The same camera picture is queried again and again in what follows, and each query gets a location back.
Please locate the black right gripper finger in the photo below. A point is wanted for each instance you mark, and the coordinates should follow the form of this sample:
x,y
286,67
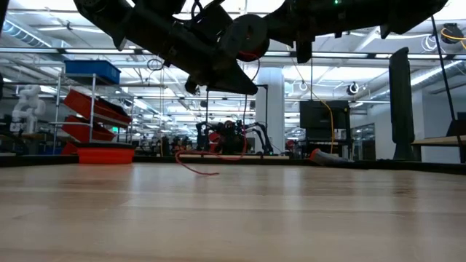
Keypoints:
x,y
304,47
289,9

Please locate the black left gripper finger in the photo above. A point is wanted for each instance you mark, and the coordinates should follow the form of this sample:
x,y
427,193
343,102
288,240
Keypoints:
x,y
213,23
229,80

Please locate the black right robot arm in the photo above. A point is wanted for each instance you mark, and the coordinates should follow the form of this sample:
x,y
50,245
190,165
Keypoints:
x,y
411,14

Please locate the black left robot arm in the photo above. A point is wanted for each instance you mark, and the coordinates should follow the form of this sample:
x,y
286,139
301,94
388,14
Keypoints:
x,y
105,14

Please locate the small black robot arm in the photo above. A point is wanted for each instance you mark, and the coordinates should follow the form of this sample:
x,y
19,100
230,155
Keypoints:
x,y
264,136
201,136

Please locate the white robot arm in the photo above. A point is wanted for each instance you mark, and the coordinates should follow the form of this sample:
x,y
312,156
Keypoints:
x,y
27,107

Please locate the white building column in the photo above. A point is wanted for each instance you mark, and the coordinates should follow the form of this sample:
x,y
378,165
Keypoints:
x,y
275,109

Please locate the person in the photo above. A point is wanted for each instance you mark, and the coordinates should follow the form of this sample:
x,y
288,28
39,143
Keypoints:
x,y
229,140

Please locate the long overhead light bar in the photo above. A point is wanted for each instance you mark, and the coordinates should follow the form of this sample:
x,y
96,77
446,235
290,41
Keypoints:
x,y
98,51

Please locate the black equipment cabinet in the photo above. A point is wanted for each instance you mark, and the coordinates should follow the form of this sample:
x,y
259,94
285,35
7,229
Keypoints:
x,y
316,116

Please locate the blue plastic bin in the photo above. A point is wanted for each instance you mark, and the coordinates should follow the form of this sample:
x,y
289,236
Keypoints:
x,y
92,71

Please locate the metal shelf rack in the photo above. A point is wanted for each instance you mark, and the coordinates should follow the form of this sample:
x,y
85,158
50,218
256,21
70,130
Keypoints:
x,y
92,94

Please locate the red shelf bin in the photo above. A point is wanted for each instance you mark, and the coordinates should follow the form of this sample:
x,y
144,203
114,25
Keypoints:
x,y
82,131
94,107

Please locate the grey work glove red cuff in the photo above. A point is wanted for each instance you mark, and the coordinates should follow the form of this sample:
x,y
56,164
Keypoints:
x,y
327,157

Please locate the red plastic bin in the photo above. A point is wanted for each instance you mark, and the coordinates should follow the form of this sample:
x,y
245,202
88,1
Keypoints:
x,y
105,156

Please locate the wooden workbench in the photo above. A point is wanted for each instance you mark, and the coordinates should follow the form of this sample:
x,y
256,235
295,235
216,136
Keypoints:
x,y
437,140

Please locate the black gantry frame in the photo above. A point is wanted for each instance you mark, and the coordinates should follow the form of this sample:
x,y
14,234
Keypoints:
x,y
267,109

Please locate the black aluminium table frame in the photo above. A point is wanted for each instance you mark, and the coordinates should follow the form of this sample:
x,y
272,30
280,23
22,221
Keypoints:
x,y
43,160

